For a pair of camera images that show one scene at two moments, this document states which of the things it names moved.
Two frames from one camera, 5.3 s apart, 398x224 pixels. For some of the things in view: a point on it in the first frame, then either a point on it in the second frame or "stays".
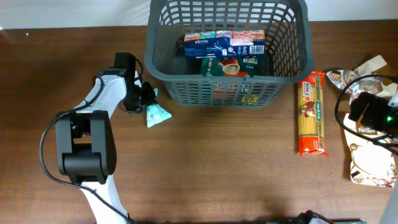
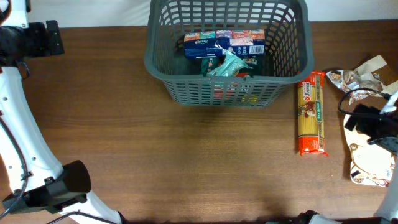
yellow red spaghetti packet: x=311 y=114 stays
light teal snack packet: x=157 y=114 -> x=229 y=67
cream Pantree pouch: x=370 y=164 stays
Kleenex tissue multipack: x=221 y=43 stays
